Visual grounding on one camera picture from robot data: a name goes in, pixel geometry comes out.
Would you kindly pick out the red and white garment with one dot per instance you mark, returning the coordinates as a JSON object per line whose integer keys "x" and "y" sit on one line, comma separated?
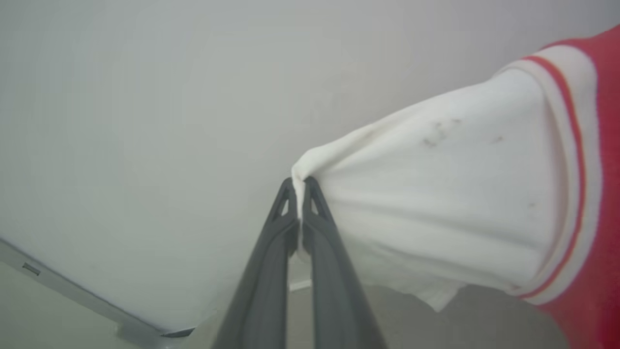
{"x": 460, "y": 194}

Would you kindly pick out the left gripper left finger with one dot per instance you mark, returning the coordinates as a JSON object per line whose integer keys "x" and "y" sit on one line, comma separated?
{"x": 264, "y": 281}

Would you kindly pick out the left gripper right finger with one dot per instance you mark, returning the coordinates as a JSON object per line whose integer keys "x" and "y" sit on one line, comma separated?
{"x": 334, "y": 286}

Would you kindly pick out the grey wall baseboard strip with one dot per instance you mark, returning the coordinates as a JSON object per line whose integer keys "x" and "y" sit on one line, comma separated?
{"x": 72, "y": 292}

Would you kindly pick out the grey fabric sofa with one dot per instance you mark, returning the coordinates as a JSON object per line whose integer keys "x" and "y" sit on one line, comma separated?
{"x": 484, "y": 327}

